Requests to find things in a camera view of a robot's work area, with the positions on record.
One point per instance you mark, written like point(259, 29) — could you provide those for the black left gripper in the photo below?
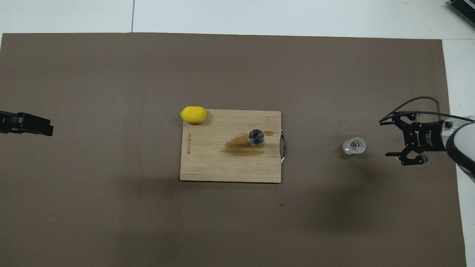
point(7, 122)

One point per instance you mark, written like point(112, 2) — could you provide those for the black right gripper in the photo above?
point(426, 137)

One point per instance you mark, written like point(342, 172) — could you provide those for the small clear glass cup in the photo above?
point(354, 146)

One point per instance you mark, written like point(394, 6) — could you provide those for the steel cocktail jigger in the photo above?
point(256, 136)

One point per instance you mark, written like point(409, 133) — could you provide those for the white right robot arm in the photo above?
point(464, 148)

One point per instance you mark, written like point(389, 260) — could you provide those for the grey laptop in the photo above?
point(465, 9)

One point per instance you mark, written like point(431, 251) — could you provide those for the yellow lemon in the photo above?
point(193, 114)

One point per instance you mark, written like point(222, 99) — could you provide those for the wooden cutting board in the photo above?
point(207, 167)

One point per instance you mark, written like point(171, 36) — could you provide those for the brown table mat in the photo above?
point(237, 222)

